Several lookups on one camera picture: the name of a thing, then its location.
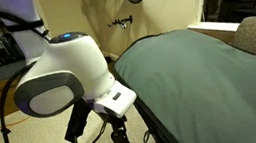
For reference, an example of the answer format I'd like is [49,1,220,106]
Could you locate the metal wall hook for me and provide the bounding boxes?
[105,13,136,32]

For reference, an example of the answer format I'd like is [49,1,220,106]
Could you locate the white window frame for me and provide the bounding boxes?
[183,0,242,39]

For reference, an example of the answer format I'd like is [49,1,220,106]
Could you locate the orange floor cable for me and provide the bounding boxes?
[0,114,33,132]

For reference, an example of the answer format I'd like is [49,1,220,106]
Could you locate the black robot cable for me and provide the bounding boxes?
[0,0,114,143]

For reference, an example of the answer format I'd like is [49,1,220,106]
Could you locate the black zip pull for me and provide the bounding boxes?
[141,129,153,143]

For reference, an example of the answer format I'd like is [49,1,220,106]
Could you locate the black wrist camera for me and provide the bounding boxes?
[58,96,97,143]

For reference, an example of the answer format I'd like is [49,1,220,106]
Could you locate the large green zip bag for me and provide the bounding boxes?
[108,17,256,143]

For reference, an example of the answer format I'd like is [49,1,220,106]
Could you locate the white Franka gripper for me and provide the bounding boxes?
[89,78,144,143]

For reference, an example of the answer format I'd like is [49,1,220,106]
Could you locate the black velcro strap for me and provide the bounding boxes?
[4,18,46,34]

